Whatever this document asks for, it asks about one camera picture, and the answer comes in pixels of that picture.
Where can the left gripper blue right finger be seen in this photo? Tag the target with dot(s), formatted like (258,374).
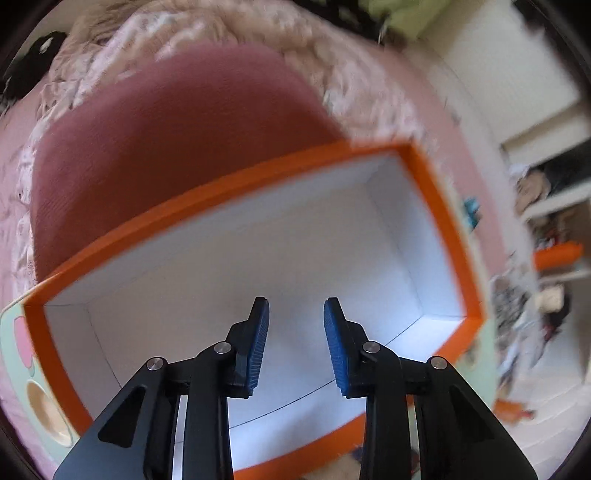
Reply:
(459,436)

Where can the pink floral blanket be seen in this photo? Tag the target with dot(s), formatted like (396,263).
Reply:
(109,42)

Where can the orange cardboard box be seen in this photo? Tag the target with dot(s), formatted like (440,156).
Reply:
(373,226)

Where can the dark red pillow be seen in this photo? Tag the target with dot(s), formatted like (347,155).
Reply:
(176,124)

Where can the grey fur pompom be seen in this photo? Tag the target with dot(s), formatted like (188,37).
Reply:
(346,467)

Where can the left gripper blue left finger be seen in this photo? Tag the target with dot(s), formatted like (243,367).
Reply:
(134,436)

